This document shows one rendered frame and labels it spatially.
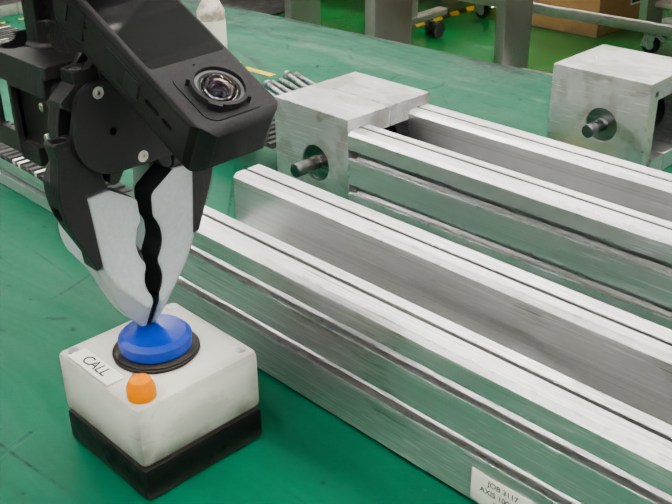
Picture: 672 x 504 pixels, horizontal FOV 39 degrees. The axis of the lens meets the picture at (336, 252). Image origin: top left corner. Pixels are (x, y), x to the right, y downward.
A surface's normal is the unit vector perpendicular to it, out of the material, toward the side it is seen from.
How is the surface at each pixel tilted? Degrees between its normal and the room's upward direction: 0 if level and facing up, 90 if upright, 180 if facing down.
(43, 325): 0
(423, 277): 90
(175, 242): 90
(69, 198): 90
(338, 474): 0
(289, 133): 90
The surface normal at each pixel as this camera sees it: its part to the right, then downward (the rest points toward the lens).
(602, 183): -0.72, 0.33
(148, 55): 0.29, -0.63
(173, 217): 0.70, 0.32
